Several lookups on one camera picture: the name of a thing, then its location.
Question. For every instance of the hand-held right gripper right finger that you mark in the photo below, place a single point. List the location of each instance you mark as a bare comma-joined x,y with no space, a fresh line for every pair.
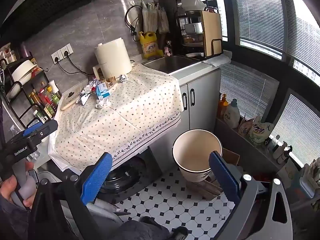
223,177

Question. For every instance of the window blind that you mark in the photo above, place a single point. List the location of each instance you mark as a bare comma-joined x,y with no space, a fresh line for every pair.
257,12
297,122
247,90

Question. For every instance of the white plastic container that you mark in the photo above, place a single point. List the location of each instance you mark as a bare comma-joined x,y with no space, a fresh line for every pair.
192,3

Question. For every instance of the steel sink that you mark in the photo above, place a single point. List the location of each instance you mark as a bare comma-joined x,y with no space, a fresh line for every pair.
172,62

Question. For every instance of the pump dispenser bottle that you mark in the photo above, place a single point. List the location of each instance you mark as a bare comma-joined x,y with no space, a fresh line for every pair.
283,153

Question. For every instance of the floral tablecloth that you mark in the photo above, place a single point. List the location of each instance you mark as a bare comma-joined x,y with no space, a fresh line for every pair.
125,117

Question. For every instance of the crumpled brown paper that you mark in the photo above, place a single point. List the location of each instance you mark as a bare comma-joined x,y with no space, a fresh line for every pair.
110,80

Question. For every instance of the crumpled foil ball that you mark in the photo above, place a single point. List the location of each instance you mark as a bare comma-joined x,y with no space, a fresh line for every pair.
122,78

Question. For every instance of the flat light wooden board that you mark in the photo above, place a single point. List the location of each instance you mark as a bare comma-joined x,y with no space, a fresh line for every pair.
68,101

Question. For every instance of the cream electric kettle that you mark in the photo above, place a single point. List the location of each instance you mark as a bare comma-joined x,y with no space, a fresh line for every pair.
112,55

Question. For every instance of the black dish rack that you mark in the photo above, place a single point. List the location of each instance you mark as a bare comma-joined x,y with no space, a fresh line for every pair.
193,44

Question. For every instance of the cream trash bin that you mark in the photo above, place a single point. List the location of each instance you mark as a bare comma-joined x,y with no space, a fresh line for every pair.
192,152

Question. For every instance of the black slipper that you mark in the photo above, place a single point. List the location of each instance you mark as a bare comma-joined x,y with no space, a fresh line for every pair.
150,221
180,233

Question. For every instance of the white bowl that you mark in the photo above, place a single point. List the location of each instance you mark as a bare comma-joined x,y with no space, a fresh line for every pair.
22,70

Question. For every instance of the wall power outlets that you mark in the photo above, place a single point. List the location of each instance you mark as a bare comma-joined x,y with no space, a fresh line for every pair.
62,53

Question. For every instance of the white tissue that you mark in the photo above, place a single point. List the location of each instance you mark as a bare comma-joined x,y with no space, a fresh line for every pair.
100,103

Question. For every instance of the orange bottle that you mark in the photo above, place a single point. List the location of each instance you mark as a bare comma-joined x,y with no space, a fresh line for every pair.
222,105

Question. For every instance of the washing machine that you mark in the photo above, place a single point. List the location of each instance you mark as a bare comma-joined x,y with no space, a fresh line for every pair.
125,177

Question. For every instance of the grey low ledge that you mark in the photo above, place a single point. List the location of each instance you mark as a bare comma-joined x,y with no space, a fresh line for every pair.
240,145

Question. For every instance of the row of condiment bottles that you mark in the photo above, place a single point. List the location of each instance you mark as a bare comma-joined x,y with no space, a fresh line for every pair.
46,100

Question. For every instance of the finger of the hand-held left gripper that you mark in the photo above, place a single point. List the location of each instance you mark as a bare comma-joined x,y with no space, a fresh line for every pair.
37,130

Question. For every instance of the white paper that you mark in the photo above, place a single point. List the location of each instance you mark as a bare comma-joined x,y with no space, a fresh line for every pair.
87,90

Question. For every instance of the cardboard box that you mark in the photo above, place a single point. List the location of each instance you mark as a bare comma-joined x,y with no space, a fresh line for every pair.
231,157

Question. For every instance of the person's left hand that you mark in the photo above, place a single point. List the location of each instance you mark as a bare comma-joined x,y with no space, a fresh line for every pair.
7,188

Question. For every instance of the small pink figurine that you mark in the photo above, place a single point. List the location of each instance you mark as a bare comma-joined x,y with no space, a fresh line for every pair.
168,51

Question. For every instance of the white laundry detergent bottle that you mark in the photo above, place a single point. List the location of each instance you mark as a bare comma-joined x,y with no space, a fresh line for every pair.
231,113

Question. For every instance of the green white refill pouch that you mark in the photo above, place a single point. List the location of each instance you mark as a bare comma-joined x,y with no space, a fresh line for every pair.
261,131

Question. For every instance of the person's left forearm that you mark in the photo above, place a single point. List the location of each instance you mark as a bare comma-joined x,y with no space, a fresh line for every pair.
10,222

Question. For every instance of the upright wooden cutting board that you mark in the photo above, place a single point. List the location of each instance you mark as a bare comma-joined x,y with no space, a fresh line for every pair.
211,32

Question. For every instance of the white kitchen cabinet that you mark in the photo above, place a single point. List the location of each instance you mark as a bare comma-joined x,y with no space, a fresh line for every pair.
200,100

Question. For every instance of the white dish cloth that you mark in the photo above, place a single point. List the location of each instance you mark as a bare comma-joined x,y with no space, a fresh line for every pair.
216,60

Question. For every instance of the yellow detergent bottle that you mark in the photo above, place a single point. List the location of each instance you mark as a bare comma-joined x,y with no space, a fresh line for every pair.
150,46

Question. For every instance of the blue and white box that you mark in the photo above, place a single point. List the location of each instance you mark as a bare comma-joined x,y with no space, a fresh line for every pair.
102,91

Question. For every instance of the beige refill pouch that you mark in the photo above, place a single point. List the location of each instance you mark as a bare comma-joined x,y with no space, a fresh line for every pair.
245,128

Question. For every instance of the black spice rack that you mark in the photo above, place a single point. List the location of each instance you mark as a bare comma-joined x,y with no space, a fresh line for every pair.
17,100

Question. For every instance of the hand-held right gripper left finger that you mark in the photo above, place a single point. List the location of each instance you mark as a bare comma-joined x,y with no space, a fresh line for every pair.
96,177

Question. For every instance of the crumpled foil wrapper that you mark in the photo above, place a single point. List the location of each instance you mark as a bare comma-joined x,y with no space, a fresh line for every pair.
83,100
94,82

